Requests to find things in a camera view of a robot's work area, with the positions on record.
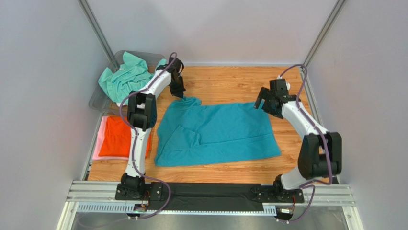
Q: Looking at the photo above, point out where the black base mat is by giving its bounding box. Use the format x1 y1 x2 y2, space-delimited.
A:
114 182 305 212

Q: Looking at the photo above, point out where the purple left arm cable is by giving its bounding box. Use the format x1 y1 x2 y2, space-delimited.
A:
118 52 178 221

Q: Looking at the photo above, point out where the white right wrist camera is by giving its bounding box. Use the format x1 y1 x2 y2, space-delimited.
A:
277 75 291 90

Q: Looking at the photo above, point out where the pink folded t shirt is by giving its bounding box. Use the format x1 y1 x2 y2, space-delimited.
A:
92 115 131 161

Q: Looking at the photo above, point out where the orange folded t shirt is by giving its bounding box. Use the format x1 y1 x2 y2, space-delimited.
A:
98 115 153 159

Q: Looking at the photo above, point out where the mint green t shirt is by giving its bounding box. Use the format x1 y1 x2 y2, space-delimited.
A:
98 51 171 103

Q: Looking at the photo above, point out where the blue t shirt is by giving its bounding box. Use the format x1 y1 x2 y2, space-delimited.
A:
154 97 281 167

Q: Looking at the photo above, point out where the white t shirt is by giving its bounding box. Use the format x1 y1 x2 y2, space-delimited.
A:
116 101 128 107

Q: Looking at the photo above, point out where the clear plastic bin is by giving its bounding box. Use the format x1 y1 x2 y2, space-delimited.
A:
89 50 166 113

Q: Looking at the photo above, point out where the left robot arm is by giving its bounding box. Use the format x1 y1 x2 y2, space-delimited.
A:
118 57 185 196

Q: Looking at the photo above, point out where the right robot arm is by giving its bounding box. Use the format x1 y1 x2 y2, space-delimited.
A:
254 79 342 190

